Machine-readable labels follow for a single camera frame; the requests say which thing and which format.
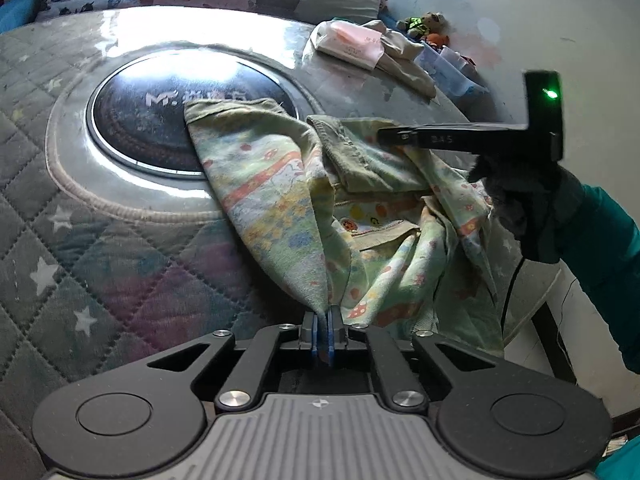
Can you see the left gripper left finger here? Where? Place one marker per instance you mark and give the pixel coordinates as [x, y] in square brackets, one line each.
[309, 334]

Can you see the blue sofa bench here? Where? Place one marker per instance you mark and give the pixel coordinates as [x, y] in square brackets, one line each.
[17, 13]

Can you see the beige crumpled cloth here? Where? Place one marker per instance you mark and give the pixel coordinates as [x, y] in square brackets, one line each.
[399, 60]

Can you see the grey quilted star table cover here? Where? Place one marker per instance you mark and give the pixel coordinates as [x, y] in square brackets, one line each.
[113, 245]

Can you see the teal sleeved right forearm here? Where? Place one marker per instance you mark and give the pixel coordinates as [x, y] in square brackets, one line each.
[599, 243]

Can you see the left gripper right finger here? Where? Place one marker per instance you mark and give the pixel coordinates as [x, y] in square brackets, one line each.
[334, 338]

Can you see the pink white tissue pack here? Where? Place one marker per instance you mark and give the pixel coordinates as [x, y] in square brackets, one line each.
[351, 43]

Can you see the green patterned children's garment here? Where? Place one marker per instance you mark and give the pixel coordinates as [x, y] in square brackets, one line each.
[395, 237]

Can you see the dark gloved right hand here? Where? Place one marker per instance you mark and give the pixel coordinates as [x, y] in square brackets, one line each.
[532, 200]

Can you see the clear plastic storage box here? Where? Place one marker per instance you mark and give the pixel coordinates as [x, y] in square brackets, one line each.
[451, 74]

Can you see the teddy bear green vest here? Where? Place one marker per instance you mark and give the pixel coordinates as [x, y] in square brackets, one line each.
[430, 27]

